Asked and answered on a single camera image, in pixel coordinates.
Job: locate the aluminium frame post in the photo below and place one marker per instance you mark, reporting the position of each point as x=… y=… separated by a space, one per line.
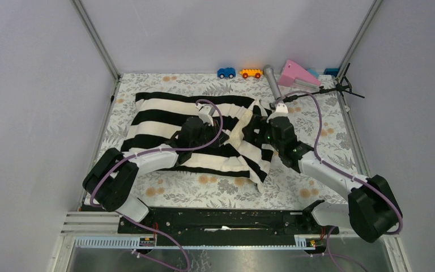
x=376 y=4
x=96 y=39

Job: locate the grey microphone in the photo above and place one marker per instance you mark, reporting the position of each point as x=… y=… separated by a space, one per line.
x=268 y=72

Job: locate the yellow white pillow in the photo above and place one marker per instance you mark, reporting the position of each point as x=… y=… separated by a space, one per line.
x=236 y=135

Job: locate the orange yellow toy car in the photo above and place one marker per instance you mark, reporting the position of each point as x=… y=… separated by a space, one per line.
x=251 y=73

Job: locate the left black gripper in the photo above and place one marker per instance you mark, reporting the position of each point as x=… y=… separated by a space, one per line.
x=213 y=129

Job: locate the pink triangular block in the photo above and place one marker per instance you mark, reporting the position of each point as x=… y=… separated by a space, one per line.
x=293 y=72

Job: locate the right aluminium frame post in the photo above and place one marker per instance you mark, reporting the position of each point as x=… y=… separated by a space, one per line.
x=376 y=4

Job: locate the floral patterned table mat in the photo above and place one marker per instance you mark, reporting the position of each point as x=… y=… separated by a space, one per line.
x=315 y=119

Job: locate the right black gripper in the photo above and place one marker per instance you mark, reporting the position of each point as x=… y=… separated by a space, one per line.
x=256 y=123

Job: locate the black mini tripod stand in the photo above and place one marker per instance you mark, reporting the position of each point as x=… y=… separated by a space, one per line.
x=342 y=86

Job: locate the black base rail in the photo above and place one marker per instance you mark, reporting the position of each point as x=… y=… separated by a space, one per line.
x=233 y=227

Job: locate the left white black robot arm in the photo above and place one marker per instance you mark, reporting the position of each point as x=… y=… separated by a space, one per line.
x=110 y=180

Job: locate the left aluminium frame post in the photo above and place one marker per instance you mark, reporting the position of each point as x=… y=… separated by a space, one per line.
x=96 y=39

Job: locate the light blue block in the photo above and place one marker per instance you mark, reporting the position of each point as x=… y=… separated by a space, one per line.
x=313 y=72

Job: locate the black white striped pillowcase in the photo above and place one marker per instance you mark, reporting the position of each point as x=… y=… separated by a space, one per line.
x=160 y=115

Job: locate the blue toy car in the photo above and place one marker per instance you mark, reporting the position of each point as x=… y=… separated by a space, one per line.
x=227 y=72

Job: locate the dark blue block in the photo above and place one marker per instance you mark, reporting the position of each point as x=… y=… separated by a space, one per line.
x=332 y=71

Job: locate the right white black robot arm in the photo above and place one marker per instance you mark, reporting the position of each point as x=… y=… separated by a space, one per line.
x=371 y=209

